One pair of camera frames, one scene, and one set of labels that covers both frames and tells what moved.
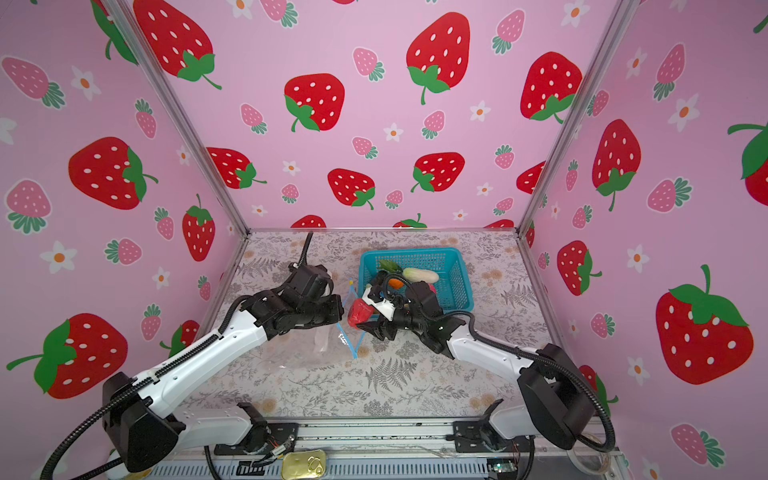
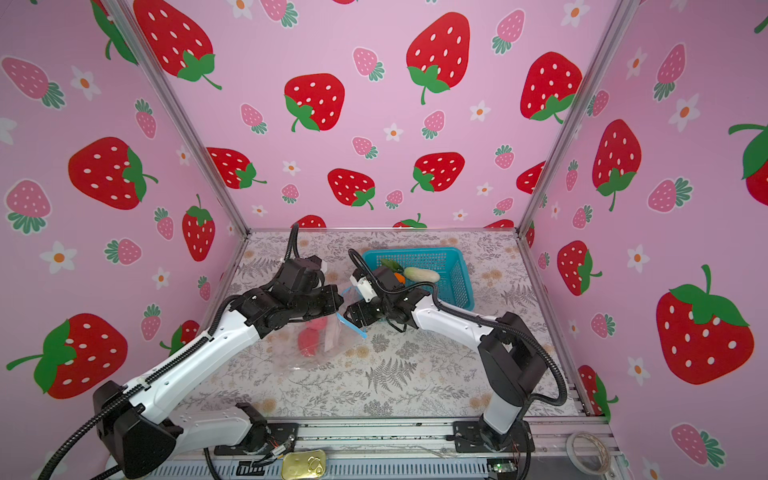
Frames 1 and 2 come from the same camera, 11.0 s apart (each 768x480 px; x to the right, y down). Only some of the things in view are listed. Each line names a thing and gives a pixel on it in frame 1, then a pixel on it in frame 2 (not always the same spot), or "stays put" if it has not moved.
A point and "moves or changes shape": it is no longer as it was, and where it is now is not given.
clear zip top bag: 338,340 moves or changes shape
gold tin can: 303,464 stays put
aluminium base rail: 396,448 stays put
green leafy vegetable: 390,266 stays put
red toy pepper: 359,312 moves or changes shape
